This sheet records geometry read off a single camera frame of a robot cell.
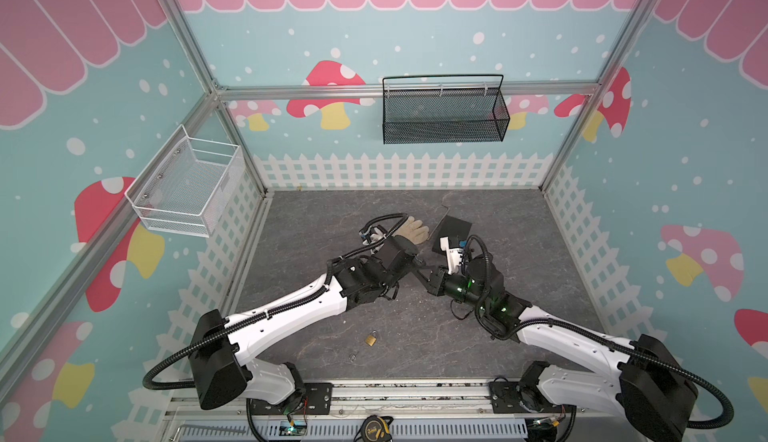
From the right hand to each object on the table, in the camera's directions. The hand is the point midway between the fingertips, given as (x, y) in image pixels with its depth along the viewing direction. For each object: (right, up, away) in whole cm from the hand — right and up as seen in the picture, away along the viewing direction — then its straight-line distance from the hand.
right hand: (410, 270), depth 74 cm
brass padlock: (-11, -21, +9) cm, 25 cm away
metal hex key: (+13, +12, +35) cm, 39 cm away
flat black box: (+19, +9, +38) cm, 43 cm away
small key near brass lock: (-15, -25, +7) cm, 30 cm away
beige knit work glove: (+3, +9, +33) cm, 35 cm away
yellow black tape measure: (-8, -36, -6) cm, 37 cm away
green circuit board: (-28, -38, -2) cm, 48 cm away
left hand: (0, +2, +2) cm, 3 cm away
